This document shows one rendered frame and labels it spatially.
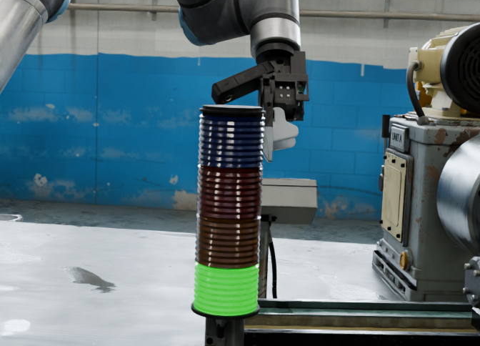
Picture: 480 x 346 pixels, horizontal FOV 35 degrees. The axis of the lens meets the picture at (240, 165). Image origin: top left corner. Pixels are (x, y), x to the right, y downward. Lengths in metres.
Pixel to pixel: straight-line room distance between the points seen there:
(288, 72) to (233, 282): 0.71
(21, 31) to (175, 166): 5.13
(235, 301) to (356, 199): 6.04
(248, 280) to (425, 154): 0.86
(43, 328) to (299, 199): 0.50
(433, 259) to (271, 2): 0.58
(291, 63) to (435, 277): 0.51
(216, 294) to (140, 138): 6.19
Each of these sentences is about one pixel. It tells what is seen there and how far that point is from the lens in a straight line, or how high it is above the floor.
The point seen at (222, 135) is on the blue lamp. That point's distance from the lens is 0.66.
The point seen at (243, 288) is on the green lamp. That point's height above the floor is 1.06.
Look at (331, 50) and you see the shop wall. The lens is 6.63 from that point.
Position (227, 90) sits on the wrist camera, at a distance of 1.30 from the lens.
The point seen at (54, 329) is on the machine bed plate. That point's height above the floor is 0.80.
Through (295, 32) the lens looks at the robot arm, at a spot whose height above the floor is 1.32.
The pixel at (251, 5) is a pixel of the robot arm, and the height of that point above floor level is 1.37.
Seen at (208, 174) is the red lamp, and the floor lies 1.16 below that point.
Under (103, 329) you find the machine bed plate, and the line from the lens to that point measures 1.36.
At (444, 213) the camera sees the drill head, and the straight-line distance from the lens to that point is 1.42.
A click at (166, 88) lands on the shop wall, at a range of 6.78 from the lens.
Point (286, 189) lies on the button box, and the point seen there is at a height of 1.07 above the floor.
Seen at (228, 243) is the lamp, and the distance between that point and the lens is 0.67.
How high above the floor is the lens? 1.25
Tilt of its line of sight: 7 degrees down
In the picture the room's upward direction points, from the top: 2 degrees clockwise
